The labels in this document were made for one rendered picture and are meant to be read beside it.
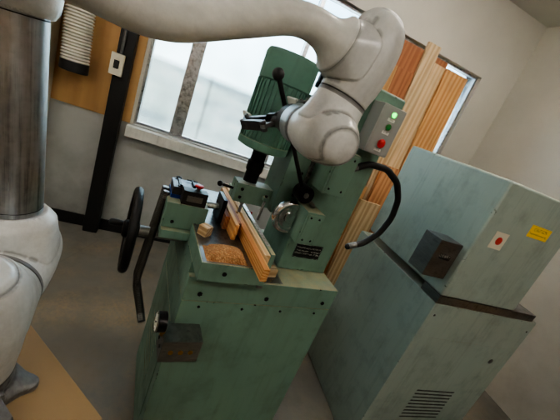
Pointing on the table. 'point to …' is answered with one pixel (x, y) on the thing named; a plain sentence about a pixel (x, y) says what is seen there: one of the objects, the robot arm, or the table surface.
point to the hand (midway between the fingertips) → (268, 108)
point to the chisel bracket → (249, 192)
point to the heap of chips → (224, 254)
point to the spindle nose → (254, 167)
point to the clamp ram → (218, 207)
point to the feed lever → (305, 194)
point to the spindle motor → (300, 76)
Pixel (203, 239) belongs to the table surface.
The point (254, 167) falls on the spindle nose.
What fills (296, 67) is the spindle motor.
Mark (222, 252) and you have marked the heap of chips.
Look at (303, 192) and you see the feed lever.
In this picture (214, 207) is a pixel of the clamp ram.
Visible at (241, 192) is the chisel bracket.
